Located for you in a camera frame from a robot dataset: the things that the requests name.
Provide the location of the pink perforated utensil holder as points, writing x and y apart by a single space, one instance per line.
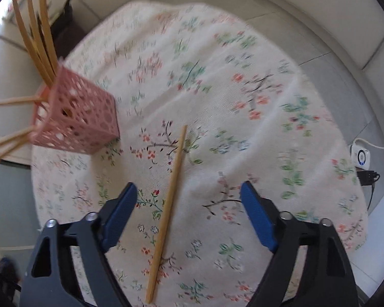
78 116

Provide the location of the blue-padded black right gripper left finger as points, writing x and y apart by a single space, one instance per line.
50 278

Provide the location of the light bamboo chopstick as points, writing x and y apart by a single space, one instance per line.
165 219

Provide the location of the white power strip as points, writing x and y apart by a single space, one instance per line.
360 156

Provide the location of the dark brown stool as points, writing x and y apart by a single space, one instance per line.
65 32

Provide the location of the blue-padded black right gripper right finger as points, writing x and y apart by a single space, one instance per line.
327 278

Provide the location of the floral beige tablecloth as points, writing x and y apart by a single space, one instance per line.
251 115

